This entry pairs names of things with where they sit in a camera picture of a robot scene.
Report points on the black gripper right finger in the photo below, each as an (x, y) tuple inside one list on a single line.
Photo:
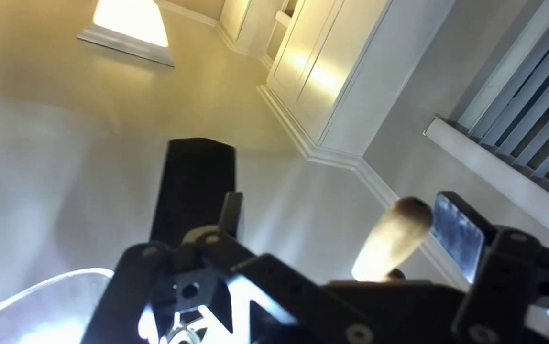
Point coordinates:
[(462, 231)]

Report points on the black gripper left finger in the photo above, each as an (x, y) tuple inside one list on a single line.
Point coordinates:
[(233, 214)]

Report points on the white kitchen cabinets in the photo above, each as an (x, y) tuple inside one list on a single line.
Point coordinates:
[(336, 67)]

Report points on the skylight opening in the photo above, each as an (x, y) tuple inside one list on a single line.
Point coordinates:
[(133, 27)]

